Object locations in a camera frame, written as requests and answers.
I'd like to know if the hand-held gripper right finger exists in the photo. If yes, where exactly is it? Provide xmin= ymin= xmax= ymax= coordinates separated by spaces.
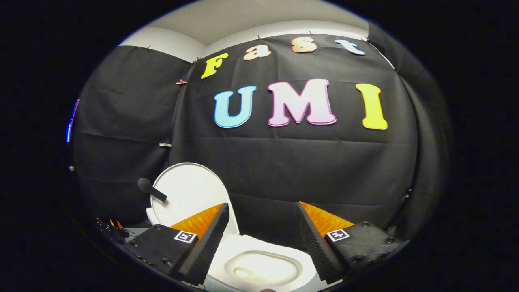
xmin=297 ymin=201 xmax=403 ymax=285

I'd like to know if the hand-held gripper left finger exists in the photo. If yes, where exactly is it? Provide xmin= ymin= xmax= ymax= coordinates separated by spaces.
xmin=123 ymin=203 xmax=230 ymax=285

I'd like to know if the white toilet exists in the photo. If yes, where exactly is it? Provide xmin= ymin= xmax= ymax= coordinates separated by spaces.
xmin=146 ymin=207 xmax=322 ymax=292

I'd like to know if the black backdrop cloth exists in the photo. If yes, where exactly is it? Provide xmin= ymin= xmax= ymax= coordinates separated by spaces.
xmin=71 ymin=24 xmax=453 ymax=244

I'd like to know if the glowing monitor screen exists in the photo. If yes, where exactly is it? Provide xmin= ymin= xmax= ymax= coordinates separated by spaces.
xmin=66 ymin=98 xmax=81 ymax=143

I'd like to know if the black round-tipped handle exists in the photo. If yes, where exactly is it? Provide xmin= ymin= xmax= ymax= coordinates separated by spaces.
xmin=137 ymin=178 xmax=168 ymax=203

